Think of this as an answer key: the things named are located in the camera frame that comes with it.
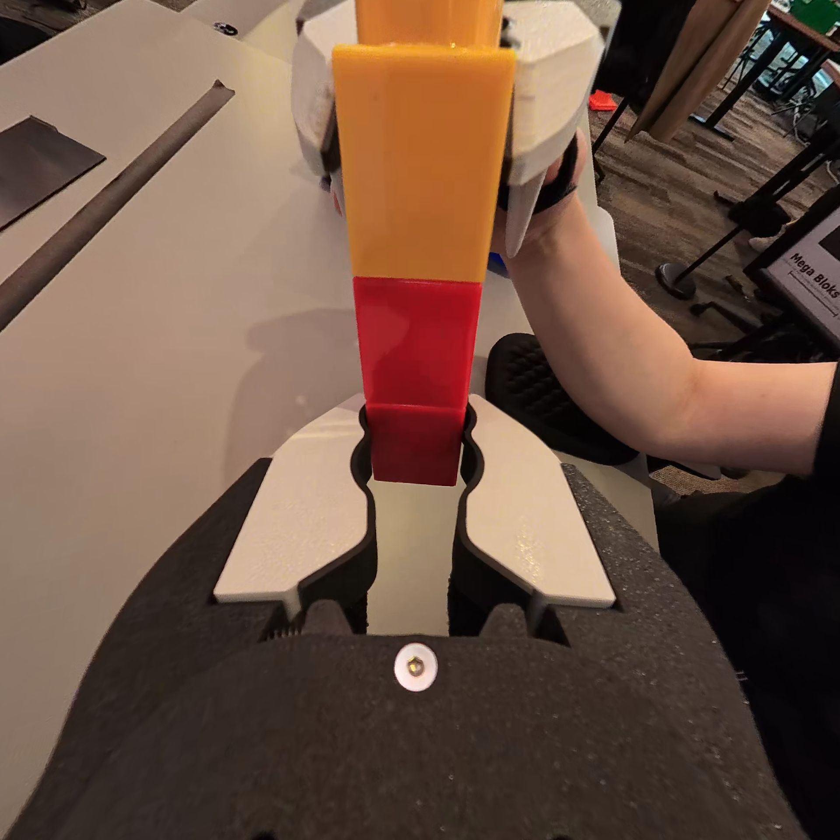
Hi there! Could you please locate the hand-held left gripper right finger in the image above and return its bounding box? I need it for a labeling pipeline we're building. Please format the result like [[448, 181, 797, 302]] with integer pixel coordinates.
[[454, 395, 618, 639]]

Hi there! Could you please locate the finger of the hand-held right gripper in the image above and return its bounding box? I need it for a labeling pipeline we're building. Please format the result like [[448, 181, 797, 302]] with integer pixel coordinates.
[[290, 0, 355, 179], [504, 0, 606, 186]]

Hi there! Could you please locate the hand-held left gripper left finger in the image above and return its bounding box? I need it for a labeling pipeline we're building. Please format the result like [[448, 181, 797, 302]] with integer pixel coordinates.
[[213, 402, 378, 624]]

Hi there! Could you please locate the yellow mega block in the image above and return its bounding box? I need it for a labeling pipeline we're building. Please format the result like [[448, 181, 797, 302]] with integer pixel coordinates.
[[331, 43, 517, 282], [354, 0, 506, 48]]

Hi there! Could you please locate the person's right forearm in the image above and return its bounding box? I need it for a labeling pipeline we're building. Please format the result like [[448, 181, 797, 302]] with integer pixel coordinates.
[[508, 217, 829, 476]]

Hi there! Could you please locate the person's right hand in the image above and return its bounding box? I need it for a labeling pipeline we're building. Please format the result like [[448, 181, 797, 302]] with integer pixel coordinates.
[[512, 130, 595, 263]]

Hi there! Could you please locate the black mesh armrest pad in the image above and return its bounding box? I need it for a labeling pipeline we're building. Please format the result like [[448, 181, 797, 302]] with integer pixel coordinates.
[[486, 332, 641, 467]]

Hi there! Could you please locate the black round-base floor stand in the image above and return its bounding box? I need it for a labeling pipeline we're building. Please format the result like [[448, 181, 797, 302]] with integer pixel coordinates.
[[656, 128, 840, 301]]

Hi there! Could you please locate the black flat plate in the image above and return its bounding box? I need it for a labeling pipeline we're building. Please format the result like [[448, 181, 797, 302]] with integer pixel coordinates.
[[0, 117, 107, 232]]

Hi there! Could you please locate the framed marker sign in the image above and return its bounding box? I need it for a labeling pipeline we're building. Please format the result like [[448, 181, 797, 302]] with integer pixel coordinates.
[[761, 206, 840, 329]]

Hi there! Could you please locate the grey desk rail strip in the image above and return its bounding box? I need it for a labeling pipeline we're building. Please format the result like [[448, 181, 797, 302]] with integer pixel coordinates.
[[0, 80, 236, 332]]

